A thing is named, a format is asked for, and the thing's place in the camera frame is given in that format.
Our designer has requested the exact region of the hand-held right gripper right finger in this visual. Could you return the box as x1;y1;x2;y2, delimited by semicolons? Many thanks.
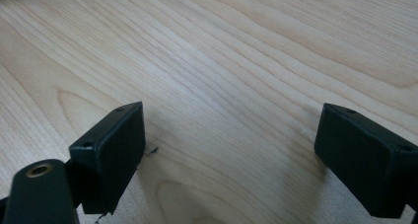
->
313;102;418;219

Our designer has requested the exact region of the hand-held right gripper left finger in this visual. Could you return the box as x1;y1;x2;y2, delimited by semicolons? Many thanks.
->
68;101;147;216

